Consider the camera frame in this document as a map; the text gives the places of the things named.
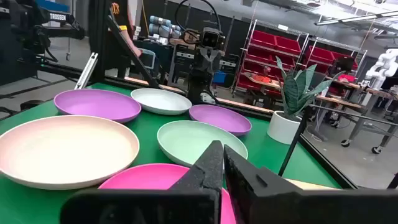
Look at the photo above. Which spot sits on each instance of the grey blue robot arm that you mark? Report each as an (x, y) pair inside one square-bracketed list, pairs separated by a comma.
[(160, 29)]

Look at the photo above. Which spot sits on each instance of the cream beige plate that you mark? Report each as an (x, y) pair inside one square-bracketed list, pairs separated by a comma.
[(66, 152)]

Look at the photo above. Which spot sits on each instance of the person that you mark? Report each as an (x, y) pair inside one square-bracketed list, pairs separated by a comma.
[(122, 15)]

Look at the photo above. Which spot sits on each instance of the rack with red bins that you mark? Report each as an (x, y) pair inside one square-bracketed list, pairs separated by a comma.
[(264, 40), (320, 54)]

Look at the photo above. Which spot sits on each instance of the long ceiling light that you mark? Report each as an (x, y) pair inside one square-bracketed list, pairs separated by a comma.
[(357, 18)]

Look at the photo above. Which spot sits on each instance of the purple plate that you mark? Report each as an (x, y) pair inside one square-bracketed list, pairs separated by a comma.
[(219, 118), (97, 105)]

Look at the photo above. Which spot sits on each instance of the snake plant in white pot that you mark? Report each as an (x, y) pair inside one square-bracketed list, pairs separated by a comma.
[(281, 127)]

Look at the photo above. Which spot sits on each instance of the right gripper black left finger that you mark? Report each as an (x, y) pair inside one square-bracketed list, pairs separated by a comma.
[(205, 180)]

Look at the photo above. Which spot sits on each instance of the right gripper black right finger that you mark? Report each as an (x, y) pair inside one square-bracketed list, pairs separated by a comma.
[(248, 193)]

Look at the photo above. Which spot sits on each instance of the black Trossen-labelled robot arm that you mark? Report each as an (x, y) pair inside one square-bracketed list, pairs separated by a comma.
[(57, 17)]

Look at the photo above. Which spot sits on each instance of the blue storage box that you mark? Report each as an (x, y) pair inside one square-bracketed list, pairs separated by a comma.
[(219, 77)]

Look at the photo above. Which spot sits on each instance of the silver aluminium bar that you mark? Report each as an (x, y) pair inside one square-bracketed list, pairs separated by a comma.
[(87, 70)]

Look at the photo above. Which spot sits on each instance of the wooden workbench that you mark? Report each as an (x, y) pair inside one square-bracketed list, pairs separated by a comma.
[(335, 101)]

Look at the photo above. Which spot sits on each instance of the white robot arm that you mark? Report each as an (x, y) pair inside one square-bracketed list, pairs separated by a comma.
[(385, 65)]

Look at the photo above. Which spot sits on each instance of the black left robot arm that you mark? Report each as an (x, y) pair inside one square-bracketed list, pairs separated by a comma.
[(199, 84)]

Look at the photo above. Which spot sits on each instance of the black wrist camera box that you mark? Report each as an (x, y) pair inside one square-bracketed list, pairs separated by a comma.
[(211, 39)]

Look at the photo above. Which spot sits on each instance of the green table mat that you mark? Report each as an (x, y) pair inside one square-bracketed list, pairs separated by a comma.
[(147, 133)]

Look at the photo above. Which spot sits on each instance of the pale white plate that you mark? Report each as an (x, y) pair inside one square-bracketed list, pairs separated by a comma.
[(160, 101)]

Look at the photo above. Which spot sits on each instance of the magenta plate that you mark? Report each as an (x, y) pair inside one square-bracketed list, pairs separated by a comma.
[(146, 177)]

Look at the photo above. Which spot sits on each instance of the grey wheeled table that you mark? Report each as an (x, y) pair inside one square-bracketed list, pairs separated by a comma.
[(357, 132)]

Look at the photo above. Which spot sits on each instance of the mint green plate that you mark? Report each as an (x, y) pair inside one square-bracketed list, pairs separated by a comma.
[(186, 140)]

